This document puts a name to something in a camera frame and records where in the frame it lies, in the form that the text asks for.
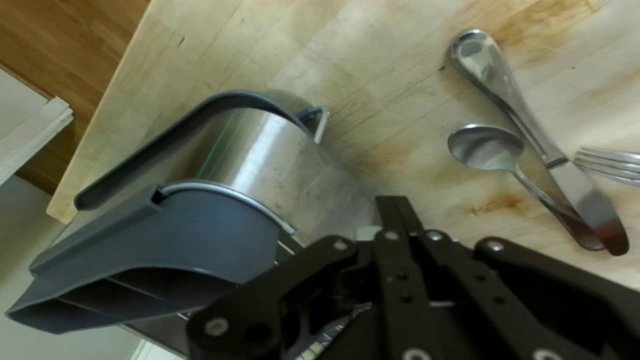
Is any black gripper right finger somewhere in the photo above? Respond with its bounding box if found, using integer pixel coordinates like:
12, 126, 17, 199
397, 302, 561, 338
402, 197, 640, 360

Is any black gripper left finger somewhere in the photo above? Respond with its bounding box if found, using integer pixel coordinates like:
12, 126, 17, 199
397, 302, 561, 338
188, 195, 428, 360

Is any steel dish rack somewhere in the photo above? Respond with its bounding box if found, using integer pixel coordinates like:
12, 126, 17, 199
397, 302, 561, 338
75, 92, 374, 354

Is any grey cutlery holder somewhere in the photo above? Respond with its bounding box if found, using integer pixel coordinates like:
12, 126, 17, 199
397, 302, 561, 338
7, 181, 288, 333

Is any silver fork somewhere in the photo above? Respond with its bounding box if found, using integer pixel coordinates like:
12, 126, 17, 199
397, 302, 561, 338
574, 147, 640, 185

